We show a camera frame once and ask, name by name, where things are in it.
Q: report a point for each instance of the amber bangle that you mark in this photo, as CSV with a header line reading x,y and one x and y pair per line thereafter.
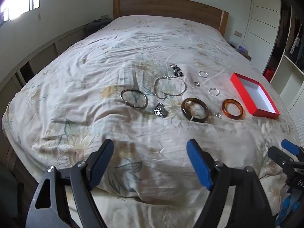
x,y
225,111

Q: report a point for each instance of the silver bangle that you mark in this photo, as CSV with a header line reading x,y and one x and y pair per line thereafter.
x,y
122,96

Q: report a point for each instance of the hanging clothes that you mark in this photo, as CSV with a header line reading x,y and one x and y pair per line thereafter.
x,y
289,33

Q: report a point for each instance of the dark bag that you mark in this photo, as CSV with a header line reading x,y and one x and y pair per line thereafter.
x,y
97,25

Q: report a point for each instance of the open closet shelf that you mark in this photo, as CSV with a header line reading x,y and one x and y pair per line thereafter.
x,y
289,73

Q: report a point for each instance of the beige wall switch plate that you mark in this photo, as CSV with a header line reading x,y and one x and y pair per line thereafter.
x,y
238,33

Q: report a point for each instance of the wall socket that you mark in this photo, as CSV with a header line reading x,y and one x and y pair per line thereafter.
x,y
105,16

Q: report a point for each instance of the low wall cabinet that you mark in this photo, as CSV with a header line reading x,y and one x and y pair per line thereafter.
x,y
42,54

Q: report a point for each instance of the white wardrobe doors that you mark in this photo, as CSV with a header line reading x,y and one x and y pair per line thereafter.
x,y
263,16

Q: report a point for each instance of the purple object on nightstand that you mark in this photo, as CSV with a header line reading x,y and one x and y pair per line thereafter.
x,y
245,55

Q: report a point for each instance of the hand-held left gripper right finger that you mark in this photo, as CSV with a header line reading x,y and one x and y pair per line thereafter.
x,y
199,163

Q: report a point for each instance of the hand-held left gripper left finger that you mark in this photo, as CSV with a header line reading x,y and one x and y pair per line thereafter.
x,y
102,156

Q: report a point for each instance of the dark brown bangle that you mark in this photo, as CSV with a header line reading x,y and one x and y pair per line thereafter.
x,y
185,111

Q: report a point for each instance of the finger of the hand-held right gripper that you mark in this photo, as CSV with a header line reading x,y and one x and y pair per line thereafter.
x,y
289,147
279,155

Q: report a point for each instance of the wooden headboard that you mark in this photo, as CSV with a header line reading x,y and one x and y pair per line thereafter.
x,y
166,7

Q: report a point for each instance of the red bag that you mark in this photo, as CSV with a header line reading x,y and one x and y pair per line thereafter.
x,y
268,74

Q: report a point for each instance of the twisted silver hoop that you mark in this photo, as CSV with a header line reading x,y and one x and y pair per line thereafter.
x,y
210,92
200,74

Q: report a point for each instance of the purple item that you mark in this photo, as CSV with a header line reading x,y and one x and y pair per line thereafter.
x,y
242,49

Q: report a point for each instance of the floral bedspread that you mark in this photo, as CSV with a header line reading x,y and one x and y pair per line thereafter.
x,y
95,64

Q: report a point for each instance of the window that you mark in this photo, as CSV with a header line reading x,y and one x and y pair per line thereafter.
x,y
14,11

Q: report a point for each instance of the red box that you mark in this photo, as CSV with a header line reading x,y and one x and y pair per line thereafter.
x,y
266,112

